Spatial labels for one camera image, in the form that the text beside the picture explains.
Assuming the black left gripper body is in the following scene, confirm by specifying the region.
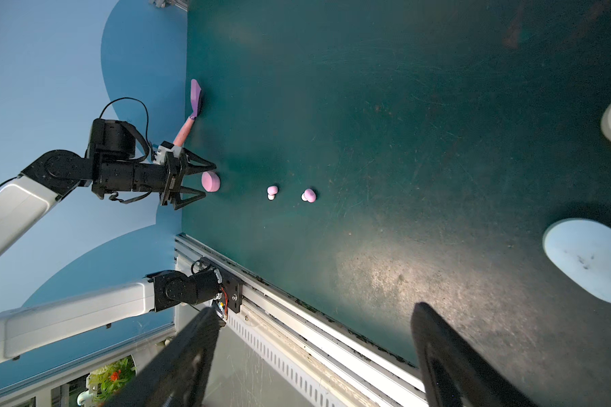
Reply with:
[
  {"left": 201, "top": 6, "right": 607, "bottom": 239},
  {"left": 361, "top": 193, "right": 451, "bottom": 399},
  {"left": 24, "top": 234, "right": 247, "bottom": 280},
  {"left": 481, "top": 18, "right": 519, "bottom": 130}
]
[{"left": 160, "top": 153, "right": 185, "bottom": 206}]

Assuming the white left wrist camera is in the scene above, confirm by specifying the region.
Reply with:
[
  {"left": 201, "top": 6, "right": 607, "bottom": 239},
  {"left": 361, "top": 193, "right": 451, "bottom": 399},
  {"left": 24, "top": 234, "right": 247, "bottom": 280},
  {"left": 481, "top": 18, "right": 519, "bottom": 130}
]
[{"left": 153, "top": 142, "right": 183, "bottom": 166}]

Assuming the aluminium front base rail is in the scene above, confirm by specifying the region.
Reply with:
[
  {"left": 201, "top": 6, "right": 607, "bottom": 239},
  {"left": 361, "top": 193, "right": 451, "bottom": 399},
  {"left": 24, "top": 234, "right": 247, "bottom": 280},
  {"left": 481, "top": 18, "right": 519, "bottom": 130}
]
[{"left": 175, "top": 234, "right": 427, "bottom": 406}]

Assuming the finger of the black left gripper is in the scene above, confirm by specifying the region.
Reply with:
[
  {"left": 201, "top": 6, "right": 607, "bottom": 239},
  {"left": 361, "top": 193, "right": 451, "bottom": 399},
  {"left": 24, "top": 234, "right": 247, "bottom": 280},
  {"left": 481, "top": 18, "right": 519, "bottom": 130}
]
[
  {"left": 172, "top": 187, "right": 206, "bottom": 210},
  {"left": 183, "top": 149, "right": 217, "bottom": 176}
]

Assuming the purple earbud charging case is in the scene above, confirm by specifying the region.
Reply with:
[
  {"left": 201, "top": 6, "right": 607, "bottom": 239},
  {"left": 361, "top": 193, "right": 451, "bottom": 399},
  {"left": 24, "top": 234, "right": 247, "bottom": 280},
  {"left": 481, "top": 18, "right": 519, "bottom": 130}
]
[{"left": 201, "top": 171, "right": 221, "bottom": 193}]

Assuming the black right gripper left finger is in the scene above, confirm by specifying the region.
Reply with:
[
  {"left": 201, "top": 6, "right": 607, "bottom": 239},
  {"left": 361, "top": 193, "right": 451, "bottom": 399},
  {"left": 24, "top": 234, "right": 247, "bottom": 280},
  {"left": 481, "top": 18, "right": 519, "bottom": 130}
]
[{"left": 105, "top": 307, "right": 220, "bottom": 406}]

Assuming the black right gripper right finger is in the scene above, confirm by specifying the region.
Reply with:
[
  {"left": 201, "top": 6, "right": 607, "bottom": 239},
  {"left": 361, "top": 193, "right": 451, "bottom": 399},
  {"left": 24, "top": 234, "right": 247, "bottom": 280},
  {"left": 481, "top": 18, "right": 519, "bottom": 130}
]
[{"left": 411, "top": 302, "right": 535, "bottom": 406}]

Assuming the pink earbud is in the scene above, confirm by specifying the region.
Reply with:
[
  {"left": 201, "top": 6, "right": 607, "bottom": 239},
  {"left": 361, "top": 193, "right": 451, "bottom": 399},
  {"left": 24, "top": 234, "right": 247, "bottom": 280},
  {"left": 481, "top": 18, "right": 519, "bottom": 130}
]
[
  {"left": 301, "top": 188, "right": 317, "bottom": 203},
  {"left": 266, "top": 186, "right": 278, "bottom": 201}
]

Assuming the aluminium left corner post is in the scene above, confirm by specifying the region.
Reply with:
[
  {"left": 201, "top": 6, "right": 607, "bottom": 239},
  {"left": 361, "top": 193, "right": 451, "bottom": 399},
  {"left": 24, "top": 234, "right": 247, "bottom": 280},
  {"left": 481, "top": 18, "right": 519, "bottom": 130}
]
[{"left": 149, "top": 0, "right": 189, "bottom": 12}]

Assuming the light blue earbud charging case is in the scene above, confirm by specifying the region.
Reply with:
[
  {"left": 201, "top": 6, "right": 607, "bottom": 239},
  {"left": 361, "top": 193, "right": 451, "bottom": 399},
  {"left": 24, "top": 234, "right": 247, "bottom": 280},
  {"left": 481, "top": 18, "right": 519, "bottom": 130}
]
[{"left": 542, "top": 218, "right": 611, "bottom": 304}]

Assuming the purple pink toy scoop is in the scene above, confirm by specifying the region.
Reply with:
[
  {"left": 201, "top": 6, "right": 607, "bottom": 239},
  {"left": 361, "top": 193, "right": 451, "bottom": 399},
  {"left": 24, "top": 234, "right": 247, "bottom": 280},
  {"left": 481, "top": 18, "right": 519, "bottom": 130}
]
[{"left": 173, "top": 79, "right": 202, "bottom": 147}]

